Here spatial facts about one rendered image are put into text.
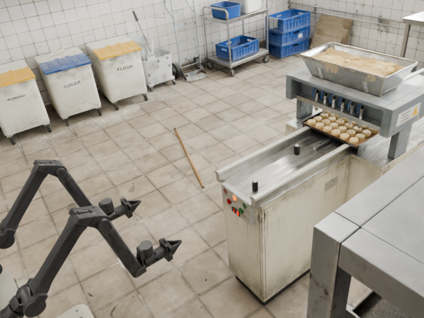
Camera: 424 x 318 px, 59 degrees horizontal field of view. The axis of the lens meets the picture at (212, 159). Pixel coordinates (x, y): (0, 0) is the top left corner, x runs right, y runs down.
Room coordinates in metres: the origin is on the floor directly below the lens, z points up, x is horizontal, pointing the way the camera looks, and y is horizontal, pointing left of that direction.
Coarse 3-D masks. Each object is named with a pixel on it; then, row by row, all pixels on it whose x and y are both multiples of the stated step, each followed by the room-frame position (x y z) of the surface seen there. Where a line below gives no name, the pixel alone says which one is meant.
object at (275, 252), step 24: (312, 144) 1.90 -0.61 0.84; (264, 168) 1.71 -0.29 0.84; (288, 168) 1.69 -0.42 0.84; (336, 168) 1.70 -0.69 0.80; (288, 192) 1.50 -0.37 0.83; (312, 192) 1.59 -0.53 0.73; (336, 192) 1.71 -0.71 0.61; (264, 216) 1.40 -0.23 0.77; (288, 216) 1.50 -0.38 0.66; (312, 216) 1.60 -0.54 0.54; (240, 240) 1.55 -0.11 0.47; (264, 240) 1.41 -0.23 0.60; (288, 240) 1.50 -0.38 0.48; (240, 264) 1.56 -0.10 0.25; (264, 264) 1.40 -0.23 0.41; (288, 264) 1.50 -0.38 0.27; (264, 288) 1.40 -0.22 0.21
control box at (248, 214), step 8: (224, 184) 1.61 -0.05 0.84; (224, 192) 1.60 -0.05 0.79; (232, 192) 1.54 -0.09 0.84; (240, 192) 1.52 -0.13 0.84; (224, 200) 1.61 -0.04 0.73; (232, 200) 1.54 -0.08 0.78; (240, 200) 1.48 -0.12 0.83; (248, 200) 1.46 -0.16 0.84; (232, 208) 1.54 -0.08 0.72; (248, 208) 1.43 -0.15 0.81; (240, 216) 1.49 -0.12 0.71; (248, 216) 1.43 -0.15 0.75
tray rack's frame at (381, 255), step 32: (416, 160) 0.33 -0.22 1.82; (384, 192) 0.29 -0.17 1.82; (416, 192) 0.28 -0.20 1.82; (384, 224) 0.24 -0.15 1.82; (416, 224) 0.24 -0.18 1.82; (352, 256) 0.22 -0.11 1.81; (384, 256) 0.21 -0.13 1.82; (416, 256) 0.20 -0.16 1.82; (384, 288) 0.19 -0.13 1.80; (416, 288) 0.17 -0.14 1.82
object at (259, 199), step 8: (344, 144) 1.77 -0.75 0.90; (336, 152) 1.71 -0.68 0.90; (344, 152) 1.74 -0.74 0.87; (320, 160) 1.65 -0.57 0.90; (328, 160) 1.67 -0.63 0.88; (336, 160) 1.71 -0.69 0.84; (304, 168) 1.59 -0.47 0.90; (312, 168) 1.60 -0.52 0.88; (320, 168) 1.64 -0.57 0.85; (288, 176) 1.54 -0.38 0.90; (296, 176) 1.54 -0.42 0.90; (304, 176) 1.57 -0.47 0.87; (280, 184) 1.48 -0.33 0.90; (288, 184) 1.51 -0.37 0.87; (296, 184) 1.54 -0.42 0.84; (264, 192) 1.43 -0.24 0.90; (272, 192) 1.45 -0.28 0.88; (280, 192) 1.48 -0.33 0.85; (256, 200) 1.39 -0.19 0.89; (264, 200) 1.42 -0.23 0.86
